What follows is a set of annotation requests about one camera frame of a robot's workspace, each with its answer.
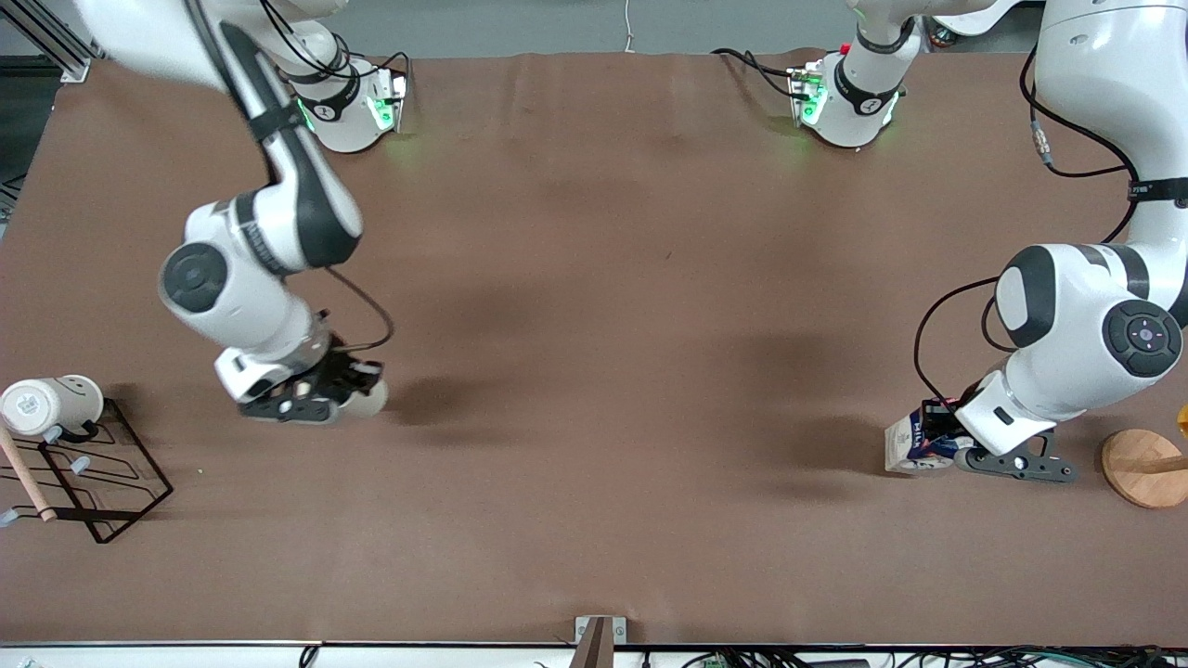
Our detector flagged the grey ceramic cup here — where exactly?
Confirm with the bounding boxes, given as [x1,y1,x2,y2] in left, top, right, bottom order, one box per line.
[336,375,390,419]

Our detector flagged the blue white milk carton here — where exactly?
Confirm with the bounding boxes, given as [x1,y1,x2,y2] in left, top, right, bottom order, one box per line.
[884,398,972,477]

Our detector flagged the round wooden stand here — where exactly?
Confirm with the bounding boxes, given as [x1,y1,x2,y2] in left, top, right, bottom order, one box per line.
[1101,428,1188,510]

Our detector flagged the white smiley mug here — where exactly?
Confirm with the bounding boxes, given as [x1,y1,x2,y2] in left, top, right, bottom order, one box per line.
[0,374,105,438]

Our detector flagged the wooden rod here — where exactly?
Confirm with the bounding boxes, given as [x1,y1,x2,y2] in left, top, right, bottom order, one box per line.
[0,425,58,523]

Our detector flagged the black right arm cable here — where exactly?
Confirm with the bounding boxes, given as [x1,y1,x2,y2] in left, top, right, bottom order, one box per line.
[190,0,396,355]

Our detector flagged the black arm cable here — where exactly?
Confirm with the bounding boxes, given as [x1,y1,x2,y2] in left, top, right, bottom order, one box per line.
[190,0,396,355]
[913,45,1143,411]

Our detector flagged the black wire mug rack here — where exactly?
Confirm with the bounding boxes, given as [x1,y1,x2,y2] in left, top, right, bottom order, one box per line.
[0,397,175,546]

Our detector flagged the tangled cables under table edge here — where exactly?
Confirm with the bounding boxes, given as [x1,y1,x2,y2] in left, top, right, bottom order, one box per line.
[678,648,1188,668]

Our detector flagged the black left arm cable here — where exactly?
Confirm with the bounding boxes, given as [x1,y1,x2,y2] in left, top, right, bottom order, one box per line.
[913,45,1143,411]

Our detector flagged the grey metal bracket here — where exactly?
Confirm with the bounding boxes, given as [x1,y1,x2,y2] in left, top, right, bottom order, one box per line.
[573,614,628,668]

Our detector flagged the black base cable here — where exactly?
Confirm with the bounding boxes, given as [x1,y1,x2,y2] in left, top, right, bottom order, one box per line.
[711,46,804,101]

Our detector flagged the aluminium frame profile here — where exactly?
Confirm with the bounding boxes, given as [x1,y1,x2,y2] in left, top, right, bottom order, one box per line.
[0,0,98,84]

